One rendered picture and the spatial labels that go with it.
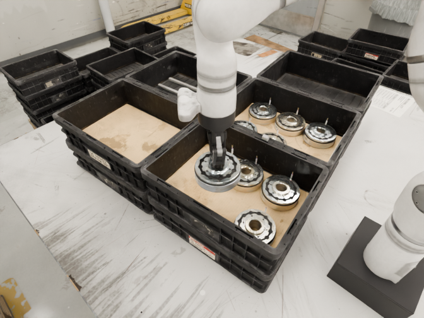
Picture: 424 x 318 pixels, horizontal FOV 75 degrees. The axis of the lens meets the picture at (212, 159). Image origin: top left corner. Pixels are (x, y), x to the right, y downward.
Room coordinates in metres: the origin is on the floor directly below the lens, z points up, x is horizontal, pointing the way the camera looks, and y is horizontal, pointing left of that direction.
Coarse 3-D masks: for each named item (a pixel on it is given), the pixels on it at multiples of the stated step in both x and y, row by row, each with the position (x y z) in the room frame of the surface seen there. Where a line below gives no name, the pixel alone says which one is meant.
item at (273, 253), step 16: (192, 128) 0.65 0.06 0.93; (176, 144) 0.58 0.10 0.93; (272, 144) 0.57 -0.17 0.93; (304, 160) 0.51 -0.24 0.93; (144, 176) 0.46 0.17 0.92; (320, 176) 0.45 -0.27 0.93; (176, 192) 0.40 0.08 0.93; (192, 208) 0.37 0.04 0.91; (208, 208) 0.36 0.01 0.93; (304, 208) 0.36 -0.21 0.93; (224, 224) 0.32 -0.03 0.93; (240, 240) 0.29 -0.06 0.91; (256, 240) 0.28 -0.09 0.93; (288, 240) 0.28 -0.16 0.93; (272, 256) 0.25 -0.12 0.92
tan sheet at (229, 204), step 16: (208, 144) 0.68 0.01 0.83; (192, 160) 0.61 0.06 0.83; (176, 176) 0.54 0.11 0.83; (192, 176) 0.54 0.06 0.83; (192, 192) 0.48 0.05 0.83; (208, 192) 0.48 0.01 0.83; (224, 192) 0.48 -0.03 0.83; (240, 192) 0.48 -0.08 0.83; (256, 192) 0.48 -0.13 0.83; (304, 192) 0.48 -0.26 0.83; (224, 208) 0.43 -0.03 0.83; (240, 208) 0.43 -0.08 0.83; (256, 208) 0.43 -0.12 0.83; (288, 224) 0.38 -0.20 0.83
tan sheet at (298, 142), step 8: (248, 120) 0.82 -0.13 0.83; (264, 128) 0.77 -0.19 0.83; (272, 128) 0.77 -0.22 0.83; (304, 128) 0.77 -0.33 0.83; (288, 136) 0.72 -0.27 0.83; (296, 136) 0.72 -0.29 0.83; (336, 136) 0.72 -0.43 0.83; (288, 144) 0.68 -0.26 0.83; (296, 144) 0.68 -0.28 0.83; (304, 144) 0.68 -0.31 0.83; (336, 144) 0.68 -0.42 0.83; (304, 152) 0.65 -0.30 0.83; (312, 152) 0.65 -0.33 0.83; (320, 152) 0.65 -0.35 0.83; (328, 152) 0.65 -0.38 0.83; (328, 160) 0.61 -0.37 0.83
